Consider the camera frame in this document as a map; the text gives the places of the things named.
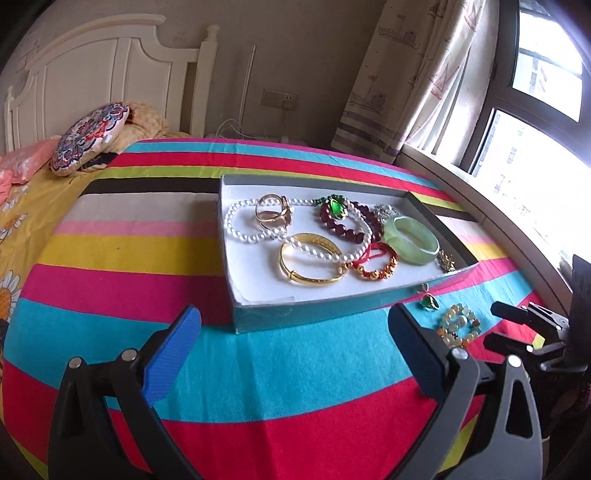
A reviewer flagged gold pin brooch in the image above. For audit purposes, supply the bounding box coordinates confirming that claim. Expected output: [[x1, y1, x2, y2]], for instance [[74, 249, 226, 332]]
[[437, 249, 456, 273]]

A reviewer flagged green jade bangle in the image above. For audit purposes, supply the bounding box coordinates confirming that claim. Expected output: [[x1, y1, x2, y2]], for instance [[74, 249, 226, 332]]
[[383, 216, 441, 266]]

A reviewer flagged red string gold bead bracelet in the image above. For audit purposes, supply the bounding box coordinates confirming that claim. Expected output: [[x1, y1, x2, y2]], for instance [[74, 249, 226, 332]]
[[351, 241, 400, 281]]

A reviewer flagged dark red bead bracelet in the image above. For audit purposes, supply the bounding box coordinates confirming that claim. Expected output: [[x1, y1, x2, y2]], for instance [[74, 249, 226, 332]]
[[318, 200, 385, 243]]

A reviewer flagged silver rhinestone pearl brooch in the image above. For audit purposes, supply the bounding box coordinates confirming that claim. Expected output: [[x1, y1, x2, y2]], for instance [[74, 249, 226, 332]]
[[373, 204, 401, 226]]

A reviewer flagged gold bangle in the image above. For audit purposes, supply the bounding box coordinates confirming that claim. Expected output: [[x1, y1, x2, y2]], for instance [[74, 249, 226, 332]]
[[279, 233, 346, 287]]

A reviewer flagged green gem pendant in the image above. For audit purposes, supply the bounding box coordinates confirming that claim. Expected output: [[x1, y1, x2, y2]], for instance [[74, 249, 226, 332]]
[[312, 194, 348, 220]]

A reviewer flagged white pearl necklace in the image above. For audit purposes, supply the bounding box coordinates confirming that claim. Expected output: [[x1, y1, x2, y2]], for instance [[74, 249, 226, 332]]
[[223, 197, 373, 265]]

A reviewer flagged grey jewelry tray box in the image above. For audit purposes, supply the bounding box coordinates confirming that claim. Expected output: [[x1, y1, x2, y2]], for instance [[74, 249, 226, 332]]
[[219, 174, 478, 333]]

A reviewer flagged striped colourful blanket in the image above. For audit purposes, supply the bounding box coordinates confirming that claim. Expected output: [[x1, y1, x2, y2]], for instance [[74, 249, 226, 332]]
[[0, 138, 555, 480]]

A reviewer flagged yellow floral bedsheet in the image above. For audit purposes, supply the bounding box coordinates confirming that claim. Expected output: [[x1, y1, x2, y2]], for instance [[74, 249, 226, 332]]
[[0, 167, 100, 322]]

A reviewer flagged embroidered round pillow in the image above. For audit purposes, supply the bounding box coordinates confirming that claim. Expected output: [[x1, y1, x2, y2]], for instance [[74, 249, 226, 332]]
[[49, 102, 130, 177]]

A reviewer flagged beige plush blanket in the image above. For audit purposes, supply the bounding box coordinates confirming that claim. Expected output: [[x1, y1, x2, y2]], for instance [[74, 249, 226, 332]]
[[105, 101, 168, 154]]

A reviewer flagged striped patterned curtain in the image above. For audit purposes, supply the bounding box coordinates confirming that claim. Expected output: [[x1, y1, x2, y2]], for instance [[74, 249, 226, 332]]
[[332, 0, 500, 164]]

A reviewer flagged pink folded quilt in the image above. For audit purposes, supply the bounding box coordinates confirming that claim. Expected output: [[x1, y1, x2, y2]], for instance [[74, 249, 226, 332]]
[[0, 135, 60, 203]]

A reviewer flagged white nightstand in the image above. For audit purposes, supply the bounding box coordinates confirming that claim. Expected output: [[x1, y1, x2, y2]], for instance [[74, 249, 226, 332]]
[[205, 133, 308, 147]]

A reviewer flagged white wooden headboard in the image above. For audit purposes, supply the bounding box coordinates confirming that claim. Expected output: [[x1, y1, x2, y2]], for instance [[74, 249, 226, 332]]
[[3, 14, 220, 151]]

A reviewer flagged window frame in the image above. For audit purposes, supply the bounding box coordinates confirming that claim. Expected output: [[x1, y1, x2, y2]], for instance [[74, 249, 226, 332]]
[[396, 1, 590, 313]]

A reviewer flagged white charging cable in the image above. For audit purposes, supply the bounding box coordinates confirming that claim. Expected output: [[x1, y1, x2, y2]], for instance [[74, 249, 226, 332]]
[[214, 108, 297, 142]]

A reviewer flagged wall power outlet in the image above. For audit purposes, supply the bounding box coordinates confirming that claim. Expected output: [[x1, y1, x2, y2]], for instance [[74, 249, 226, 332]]
[[260, 89, 298, 112]]

